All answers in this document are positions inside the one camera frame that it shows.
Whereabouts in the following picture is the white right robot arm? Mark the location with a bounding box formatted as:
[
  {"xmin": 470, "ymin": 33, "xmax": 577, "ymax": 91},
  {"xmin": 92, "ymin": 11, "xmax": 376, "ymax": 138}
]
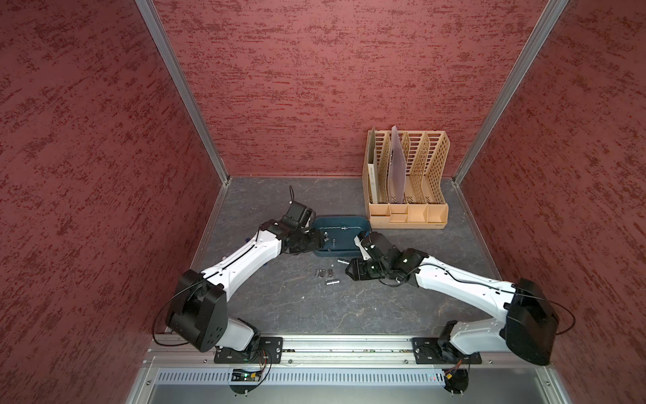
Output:
[{"xmin": 346, "ymin": 232, "xmax": 560, "ymax": 366}]

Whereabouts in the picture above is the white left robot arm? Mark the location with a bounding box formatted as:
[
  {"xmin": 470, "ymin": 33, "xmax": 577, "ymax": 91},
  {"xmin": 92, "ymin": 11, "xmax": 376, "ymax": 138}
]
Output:
[{"xmin": 156, "ymin": 200, "xmax": 325, "ymax": 356}]

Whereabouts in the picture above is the aluminium front rail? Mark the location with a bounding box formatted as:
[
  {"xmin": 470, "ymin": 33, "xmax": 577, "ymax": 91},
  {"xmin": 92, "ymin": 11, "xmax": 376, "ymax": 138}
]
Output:
[{"xmin": 127, "ymin": 334, "xmax": 570, "ymax": 403}]

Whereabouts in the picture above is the beige plastic file organizer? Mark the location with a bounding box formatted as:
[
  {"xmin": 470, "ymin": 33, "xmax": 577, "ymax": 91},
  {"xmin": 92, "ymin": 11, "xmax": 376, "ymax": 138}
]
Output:
[{"xmin": 363, "ymin": 129, "xmax": 450, "ymax": 230}]

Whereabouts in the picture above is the aluminium corner post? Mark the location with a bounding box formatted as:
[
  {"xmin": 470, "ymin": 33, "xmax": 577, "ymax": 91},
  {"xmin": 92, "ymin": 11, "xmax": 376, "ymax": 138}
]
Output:
[
  {"xmin": 135, "ymin": 0, "xmax": 230, "ymax": 186},
  {"xmin": 453, "ymin": 0, "xmax": 569, "ymax": 186}
]

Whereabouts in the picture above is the white folder in organizer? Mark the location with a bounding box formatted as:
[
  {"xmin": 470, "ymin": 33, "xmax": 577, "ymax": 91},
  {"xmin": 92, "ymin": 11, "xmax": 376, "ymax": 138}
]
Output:
[{"xmin": 367, "ymin": 127, "xmax": 380, "ymax": 204}]

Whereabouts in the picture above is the aluminium corner post right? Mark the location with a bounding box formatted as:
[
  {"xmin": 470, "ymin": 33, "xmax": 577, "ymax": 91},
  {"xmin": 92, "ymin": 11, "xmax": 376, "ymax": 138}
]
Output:
[{"xmin": 453, "ymin": 0, "xmax": 569, "ymax": 186}]

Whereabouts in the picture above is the aluminium corner post left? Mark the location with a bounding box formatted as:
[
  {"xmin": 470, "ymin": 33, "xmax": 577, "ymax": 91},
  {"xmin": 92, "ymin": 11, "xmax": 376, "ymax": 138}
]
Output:
[{"xmin": 135, "ymin": 0, "xmax": 230, "ymax": 186}]

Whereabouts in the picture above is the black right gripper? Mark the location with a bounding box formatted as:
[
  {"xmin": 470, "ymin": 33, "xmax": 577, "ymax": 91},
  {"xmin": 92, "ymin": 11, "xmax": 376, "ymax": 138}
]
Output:
[{"xmin": 344, "ymin": 257, "xmax": 390, "ymax": 282}]

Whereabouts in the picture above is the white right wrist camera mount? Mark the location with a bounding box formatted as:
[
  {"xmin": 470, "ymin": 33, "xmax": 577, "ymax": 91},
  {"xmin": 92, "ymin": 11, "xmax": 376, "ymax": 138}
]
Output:
[{"xmin": 353, "ymin": 236, "xmax": 371, "ymax": 261}]

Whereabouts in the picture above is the teal plastic storage box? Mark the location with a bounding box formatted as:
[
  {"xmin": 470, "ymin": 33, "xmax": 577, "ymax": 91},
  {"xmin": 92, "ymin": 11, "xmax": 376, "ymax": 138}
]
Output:
[{"xmin": 314, "ymin": 215, "xmax": 371, "ymax": 259}]

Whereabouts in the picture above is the purple folder in organizer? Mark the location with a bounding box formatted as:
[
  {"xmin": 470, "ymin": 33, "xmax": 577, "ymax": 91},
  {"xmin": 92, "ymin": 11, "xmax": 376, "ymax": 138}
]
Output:
[{"xmin": 389, "ymin": 126, "xmax": 405, "ymax": 204}]

